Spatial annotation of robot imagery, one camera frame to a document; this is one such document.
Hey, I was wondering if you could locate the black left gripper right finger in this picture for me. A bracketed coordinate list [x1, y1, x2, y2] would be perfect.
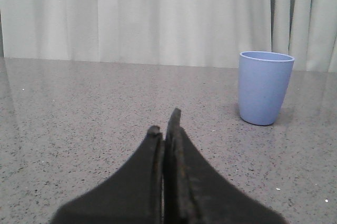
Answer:
[163, 108, 286, 223]

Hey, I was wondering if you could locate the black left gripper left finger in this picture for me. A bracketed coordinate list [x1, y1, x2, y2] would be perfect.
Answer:
[51, 125, 164, 223]

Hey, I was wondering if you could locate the blue plastic cup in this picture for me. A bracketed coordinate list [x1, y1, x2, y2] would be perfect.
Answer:
[238, 51, 295, 126]

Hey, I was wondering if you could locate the white pleated curtain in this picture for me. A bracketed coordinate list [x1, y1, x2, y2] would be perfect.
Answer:
[1, 0, 336, 72]

